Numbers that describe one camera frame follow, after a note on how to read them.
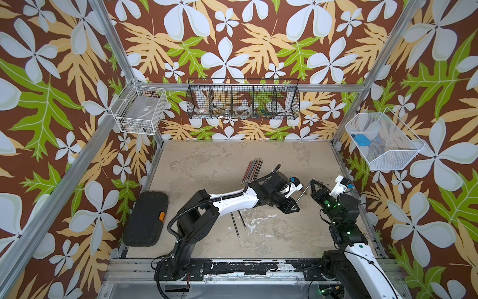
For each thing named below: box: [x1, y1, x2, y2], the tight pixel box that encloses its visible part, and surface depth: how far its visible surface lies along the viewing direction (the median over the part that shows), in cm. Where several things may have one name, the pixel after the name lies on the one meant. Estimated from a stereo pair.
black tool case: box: [122, 191, 169, 247], surface depth 82 cm
